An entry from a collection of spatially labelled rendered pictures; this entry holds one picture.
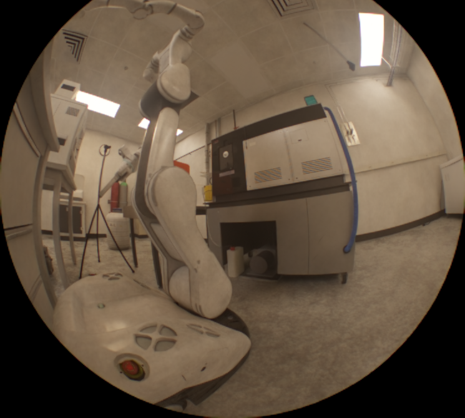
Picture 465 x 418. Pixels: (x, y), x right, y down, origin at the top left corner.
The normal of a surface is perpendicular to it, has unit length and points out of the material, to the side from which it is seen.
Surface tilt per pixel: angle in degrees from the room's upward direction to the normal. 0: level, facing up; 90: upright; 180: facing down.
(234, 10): 180
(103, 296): 73
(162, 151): 90
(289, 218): 90
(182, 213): 90
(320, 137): 90
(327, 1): 180
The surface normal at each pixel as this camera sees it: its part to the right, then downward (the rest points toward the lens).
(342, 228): -0.56, -0.13
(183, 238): 0.76, -0.10
